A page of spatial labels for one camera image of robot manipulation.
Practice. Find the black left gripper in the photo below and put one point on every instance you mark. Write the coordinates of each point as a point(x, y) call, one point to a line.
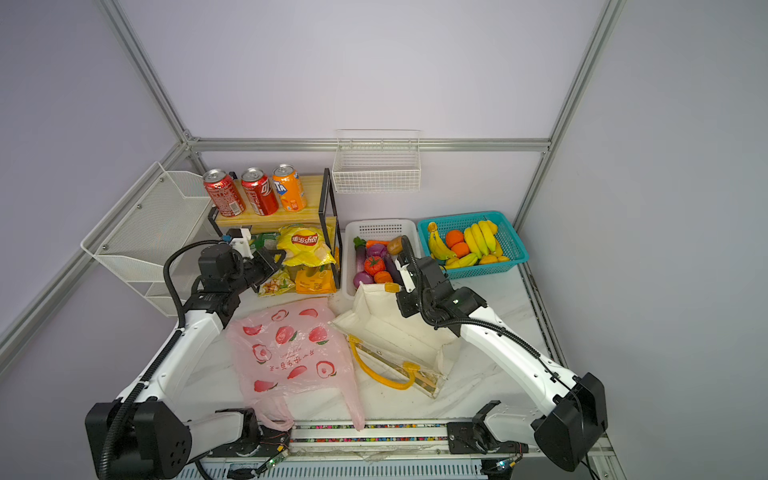
point(267, 267)

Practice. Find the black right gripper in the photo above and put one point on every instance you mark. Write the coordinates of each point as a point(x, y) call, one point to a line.
point(404, 307)

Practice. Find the orange toy pumpkin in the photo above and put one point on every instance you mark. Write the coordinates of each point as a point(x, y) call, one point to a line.
point(383, 277)

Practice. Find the yellow potato chips bag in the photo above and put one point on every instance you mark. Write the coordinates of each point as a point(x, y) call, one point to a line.
point(304, 246)

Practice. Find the pink plastic grocery bag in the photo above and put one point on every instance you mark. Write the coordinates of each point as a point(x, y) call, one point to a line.
point(291, 349)

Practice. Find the red cola can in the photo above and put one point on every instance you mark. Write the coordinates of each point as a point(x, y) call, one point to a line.
point(222, 190)
point(258, 190)

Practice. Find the white canvas tote bag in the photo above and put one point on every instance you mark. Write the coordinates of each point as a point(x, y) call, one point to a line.
point(397, 352)

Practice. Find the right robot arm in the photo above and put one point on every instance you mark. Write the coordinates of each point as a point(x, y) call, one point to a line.
point(570, 410)

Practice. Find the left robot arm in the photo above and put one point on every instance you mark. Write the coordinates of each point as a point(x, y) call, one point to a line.
point(140, 434)

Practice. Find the brown potato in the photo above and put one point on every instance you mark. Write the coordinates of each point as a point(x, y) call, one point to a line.
point(395, 246)

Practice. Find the yellow corn chips bag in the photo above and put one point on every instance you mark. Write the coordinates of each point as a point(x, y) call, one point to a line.
point(278, 284)

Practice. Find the green snack bag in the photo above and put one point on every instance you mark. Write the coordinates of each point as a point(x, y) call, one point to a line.
point(265, 240)

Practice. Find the purple onion back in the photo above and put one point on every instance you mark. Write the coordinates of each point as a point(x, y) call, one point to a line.
point(376, 250)

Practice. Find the purple onion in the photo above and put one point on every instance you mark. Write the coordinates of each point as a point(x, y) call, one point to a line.
point(362, 278)
point(376, 250)

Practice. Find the yellow banana left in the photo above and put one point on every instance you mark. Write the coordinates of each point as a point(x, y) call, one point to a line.
point(438, 249)

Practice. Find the white plastic vegetable basket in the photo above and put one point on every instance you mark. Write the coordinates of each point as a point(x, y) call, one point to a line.
point(381, 229)

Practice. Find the red toy tomato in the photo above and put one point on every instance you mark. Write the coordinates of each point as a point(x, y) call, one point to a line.
point(374, 264)

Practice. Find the purple onion front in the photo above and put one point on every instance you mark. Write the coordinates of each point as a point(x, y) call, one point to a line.
point(362, 278)

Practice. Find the light purple eggplant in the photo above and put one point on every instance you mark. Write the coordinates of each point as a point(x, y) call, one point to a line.
point(360, 250)

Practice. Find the orange fruit back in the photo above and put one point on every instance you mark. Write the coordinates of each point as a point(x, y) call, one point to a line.
point(454, 237)

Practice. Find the orange fruit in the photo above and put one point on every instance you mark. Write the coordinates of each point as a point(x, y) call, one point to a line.
point(461, 249)
point(454, 237)

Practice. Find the orange fruit front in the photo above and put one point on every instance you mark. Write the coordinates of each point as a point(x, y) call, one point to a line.
point(461, 249)

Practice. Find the orange mango gummy bag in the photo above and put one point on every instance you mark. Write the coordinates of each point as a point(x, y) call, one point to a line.
point(315, 280)

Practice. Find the yellow banana bunch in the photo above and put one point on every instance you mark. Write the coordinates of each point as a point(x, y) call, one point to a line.
point(481, 237)

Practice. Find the orange soda can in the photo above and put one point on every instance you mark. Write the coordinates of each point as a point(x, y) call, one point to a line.
point(289, 188)

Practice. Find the teal plastic fruit basket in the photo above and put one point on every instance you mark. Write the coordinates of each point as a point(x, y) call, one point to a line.
point(510, 242)

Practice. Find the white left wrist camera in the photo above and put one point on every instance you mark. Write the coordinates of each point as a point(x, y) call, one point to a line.
point(239, 240)

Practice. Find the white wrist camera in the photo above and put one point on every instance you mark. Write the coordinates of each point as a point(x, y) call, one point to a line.
point(239, 240)
point(406, 278)

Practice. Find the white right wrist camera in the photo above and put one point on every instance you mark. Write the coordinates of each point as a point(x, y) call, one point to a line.
point(406, 278)

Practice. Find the black frame wooden shelf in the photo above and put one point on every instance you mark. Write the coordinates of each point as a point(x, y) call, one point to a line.
point(321, 211)

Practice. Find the white wire wall basket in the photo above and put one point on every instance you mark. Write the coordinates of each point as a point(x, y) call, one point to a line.
point(371, 161)

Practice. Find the white mesh wall rack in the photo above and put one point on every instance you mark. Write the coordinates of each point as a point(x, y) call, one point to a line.
point(163, 211)

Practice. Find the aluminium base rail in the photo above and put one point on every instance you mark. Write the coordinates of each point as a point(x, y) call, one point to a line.
point(390, 449)

